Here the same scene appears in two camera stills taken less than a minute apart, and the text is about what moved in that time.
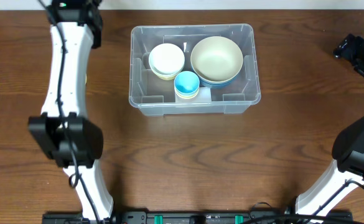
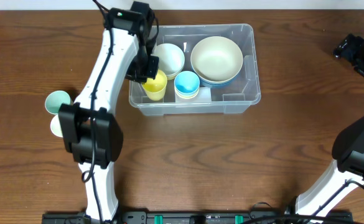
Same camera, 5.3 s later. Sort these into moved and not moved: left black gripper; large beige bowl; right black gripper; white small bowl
Moved: left black gripper
Not moved: white small bowl; right black gripper; large beige bowl
